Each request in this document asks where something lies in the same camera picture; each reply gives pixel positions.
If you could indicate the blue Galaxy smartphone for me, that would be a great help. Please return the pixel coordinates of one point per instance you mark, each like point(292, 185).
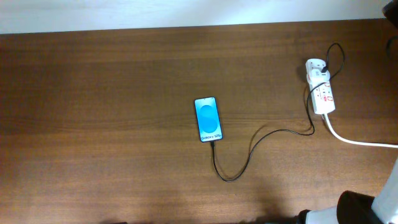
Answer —
point(208, 120)

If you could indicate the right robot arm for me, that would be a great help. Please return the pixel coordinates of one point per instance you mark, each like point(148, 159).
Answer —
point(352, 207)

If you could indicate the white USB charger adapter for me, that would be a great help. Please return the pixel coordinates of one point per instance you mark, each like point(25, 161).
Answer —
point(315, 76)

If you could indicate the white power strip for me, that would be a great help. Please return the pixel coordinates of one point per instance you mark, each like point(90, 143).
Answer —
point(322, 97)

